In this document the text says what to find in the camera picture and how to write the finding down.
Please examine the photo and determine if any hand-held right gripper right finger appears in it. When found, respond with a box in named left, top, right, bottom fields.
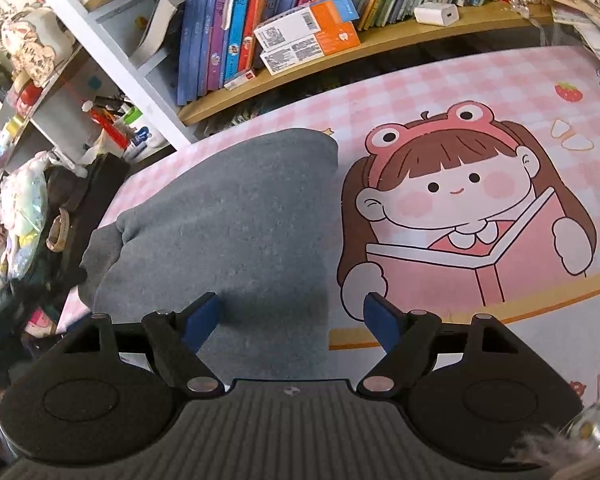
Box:
left=356, top=291, right=527, bottom=399

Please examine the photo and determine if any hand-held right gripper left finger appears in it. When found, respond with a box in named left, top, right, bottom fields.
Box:
left=55, top=291, right=227, bottom=399

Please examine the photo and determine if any grey sweatshirt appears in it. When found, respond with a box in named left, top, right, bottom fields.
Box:
left=77, top=129, right=342, bottom=397

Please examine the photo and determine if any tan wrist band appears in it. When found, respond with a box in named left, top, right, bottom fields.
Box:
left=46, top=208, right=71, bottom=253

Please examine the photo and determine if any clear plastic bag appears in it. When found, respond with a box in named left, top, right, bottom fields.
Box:
left=0, top=152, right=51, bottom=281

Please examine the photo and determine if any fluffy grey charm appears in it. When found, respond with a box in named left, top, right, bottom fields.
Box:
left=509, top=400, right=600, bottom=472

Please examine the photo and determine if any pink cartoon desk mat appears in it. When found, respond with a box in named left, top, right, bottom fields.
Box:
left=55, top=45, right=600, bottom=413

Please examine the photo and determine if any white shelving unit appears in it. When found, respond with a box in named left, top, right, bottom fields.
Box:
left=0, top=0, right=199, bottom=161

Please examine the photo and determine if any curved wooden shelf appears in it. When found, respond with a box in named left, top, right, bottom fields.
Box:
left=176, top=2, right=556, bottom=127

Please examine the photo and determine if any orange and white box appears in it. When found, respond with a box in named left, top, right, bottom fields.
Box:
left=259, top=22, right=362, bottom=76
left=253, top=0, right=362, bottom=47

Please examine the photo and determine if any white charger plug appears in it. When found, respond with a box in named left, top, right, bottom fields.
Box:
left=413, top=2, right=459, bottom=26

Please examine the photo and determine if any plush toy figure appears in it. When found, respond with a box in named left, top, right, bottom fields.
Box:
left=0, top=7, right=77, bottom=87

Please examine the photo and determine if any pile of magazines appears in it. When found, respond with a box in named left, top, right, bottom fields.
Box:
left=524, top=0, right=600, bottom=64

